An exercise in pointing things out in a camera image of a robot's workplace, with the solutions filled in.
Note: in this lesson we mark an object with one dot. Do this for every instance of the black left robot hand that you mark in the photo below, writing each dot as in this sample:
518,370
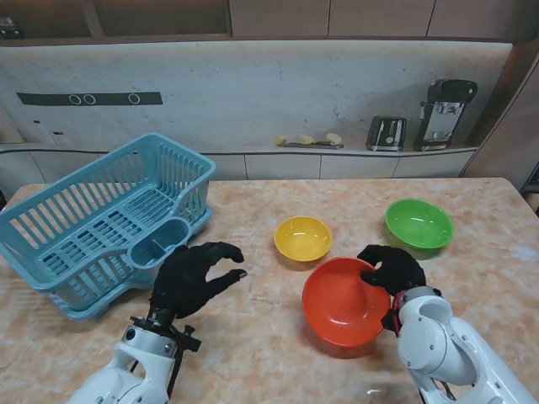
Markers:
183,280

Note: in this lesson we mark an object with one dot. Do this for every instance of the green plastic bowl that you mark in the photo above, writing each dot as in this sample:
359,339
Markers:
419,223

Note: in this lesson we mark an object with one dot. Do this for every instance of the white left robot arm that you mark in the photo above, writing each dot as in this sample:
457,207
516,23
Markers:
122,374

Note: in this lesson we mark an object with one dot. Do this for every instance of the yellow plastic bowl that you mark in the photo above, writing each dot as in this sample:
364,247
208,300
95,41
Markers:
303,242

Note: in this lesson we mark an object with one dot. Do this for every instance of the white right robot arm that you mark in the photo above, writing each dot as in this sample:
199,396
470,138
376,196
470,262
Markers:
438,341

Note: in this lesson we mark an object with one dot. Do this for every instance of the yellow bread piece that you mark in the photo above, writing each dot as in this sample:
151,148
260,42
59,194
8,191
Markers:
334,138
281,139
305,139

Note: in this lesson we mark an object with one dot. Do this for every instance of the small dark shelf item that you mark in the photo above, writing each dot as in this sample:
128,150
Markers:
8,26

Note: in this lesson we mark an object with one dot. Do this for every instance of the light blue plastic dish rack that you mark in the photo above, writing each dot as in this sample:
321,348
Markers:
63,248

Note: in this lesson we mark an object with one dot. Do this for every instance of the wooden wall cabinets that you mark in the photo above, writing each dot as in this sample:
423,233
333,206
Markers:
278,17

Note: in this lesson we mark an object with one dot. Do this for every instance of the grey counter with drawers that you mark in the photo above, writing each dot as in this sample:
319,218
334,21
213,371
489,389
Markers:
286,165

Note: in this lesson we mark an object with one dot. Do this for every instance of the dark furniture piece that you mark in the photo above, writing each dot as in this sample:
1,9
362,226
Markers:
532,185

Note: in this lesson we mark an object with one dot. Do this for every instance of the dark cutting board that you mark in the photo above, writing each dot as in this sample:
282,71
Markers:
311,145

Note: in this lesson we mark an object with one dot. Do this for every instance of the black wall socket rail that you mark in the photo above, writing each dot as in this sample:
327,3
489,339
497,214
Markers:
109,98

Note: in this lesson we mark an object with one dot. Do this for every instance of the black silver toaster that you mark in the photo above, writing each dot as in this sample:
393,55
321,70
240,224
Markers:
385,134

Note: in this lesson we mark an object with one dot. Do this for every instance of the black silver coffee machine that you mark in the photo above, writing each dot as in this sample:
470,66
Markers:
442,113

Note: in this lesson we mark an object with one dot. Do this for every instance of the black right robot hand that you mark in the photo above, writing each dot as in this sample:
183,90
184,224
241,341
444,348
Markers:
400,271

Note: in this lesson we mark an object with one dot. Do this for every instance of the orange plastic bowl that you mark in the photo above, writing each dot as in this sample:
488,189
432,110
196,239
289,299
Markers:
341,307

